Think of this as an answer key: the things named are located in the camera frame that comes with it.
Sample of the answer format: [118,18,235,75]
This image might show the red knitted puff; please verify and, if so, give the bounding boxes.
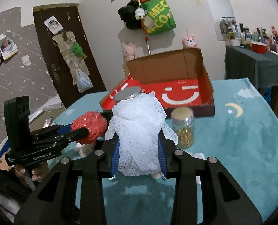
[71,111,107,145]

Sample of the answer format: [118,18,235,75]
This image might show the white lace puff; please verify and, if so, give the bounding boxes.
[105,92,178,176]

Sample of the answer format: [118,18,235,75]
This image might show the person's left hand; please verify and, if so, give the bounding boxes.
[14,161,49,182]

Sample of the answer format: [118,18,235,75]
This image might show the small jar gold beads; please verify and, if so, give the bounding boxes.
[171,107,194,149]

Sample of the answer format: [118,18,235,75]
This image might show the tall jar grey lid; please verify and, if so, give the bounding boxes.
[113,86,142,104]

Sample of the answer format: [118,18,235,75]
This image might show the plastic bag on door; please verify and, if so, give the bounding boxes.
[76,68,93,93]

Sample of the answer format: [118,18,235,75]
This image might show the red cardboard box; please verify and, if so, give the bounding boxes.
[100,48,215,117]

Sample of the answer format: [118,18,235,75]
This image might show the teal rug tablecloth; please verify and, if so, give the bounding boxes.
[47,77,278,225]

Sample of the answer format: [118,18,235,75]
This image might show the green plush on door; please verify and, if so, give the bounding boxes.
[72,42,87,59]

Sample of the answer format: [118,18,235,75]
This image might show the pale pink plush left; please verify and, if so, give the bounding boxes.
[122,43,139,62]

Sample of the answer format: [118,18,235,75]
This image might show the photo card on door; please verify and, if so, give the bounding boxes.
[44,16,64,34]

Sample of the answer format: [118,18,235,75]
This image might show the pink plush toy right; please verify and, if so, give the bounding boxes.
[182,34,197,48]

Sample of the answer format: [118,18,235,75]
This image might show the dark brown door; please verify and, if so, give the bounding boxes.
[34,7,106,108]

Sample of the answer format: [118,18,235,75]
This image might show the dark green side table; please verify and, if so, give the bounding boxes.
[225,46,278,88]

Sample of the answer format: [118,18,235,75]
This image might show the green tote bag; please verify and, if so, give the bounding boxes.
[138,0,177,36]

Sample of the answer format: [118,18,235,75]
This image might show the red bowl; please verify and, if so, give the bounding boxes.
[251,42,267,54]

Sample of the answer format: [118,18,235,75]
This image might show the black bag on wall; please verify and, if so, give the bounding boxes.
[118,0,142,31]

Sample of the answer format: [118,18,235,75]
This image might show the white plush keychain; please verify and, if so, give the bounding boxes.
[135,7,146,20]

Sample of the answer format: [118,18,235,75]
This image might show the wall mirror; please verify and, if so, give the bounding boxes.
[207,0,238,41]

